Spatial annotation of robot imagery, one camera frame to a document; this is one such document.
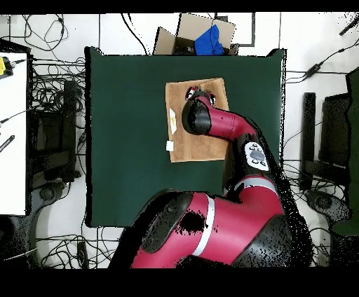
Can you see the tan terry towel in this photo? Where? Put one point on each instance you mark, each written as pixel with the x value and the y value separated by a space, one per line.
pixel 193 148

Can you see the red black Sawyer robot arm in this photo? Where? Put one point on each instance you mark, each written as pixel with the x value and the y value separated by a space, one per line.
pixel 238 224

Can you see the black flat strip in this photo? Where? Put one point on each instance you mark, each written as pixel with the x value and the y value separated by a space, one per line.
pixel 7 142

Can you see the blue garment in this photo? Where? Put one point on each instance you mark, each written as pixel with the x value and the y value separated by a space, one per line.
pixel 209 42

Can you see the open cardboard box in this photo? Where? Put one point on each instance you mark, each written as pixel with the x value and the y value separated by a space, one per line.
pixel 190 26

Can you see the dark green table cloth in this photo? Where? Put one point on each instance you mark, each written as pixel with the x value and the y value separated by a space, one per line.
pixel 126 140
pixel 354 168

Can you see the black equipment stand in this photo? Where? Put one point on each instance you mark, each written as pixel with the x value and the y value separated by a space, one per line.
pixel 308 126
pixel 53 134

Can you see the black rod-shaped object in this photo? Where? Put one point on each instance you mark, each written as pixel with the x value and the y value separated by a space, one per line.
pixel 349 26

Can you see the black chair base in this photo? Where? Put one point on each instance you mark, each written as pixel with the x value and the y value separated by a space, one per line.
pixel 47 193
pixel 322 201

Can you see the yellow and black tool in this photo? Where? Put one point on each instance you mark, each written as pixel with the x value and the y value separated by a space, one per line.
pixel 1 67

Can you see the black power strip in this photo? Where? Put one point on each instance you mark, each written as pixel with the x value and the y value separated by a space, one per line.
pixel 82 255

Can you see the white desk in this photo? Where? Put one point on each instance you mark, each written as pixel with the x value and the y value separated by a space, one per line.
pixel 12 173

